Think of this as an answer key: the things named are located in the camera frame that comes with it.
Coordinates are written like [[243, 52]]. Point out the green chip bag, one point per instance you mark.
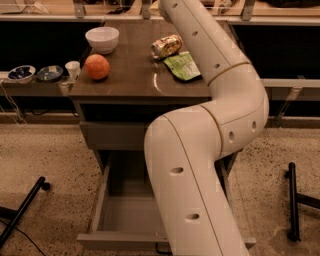
[[182, 66]]

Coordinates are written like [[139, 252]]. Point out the white bowl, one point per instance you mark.
[[103, 40]]

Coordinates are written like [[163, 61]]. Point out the black stand leg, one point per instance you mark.
[[295, 199], [14, 216]]

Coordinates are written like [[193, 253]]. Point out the open bottom drawer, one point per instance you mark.
[[132, 215]]

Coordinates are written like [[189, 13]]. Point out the black left stand leg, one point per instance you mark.
[[14, 216]]

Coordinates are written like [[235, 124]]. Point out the dark blue saucer bowl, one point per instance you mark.
[[50, 73]]

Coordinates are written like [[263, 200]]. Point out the blue patterned bowl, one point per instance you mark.
[[22, 74]]

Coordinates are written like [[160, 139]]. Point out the grey drawer cabinet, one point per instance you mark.
[[138, 89]]

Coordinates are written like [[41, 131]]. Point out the small white paper cup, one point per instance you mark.
[[73, 68]]

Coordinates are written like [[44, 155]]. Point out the orange round fruit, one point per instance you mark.
[[97, 67]]

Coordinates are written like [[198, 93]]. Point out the black right stand leg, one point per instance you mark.
[[295, 199]]

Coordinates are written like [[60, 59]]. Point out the grey side shelf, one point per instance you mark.
[[35, 88]]

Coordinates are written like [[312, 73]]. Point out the closed middle drawer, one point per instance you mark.
[[113, 135]]

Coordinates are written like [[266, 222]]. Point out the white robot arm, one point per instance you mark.
[[182, 146]]

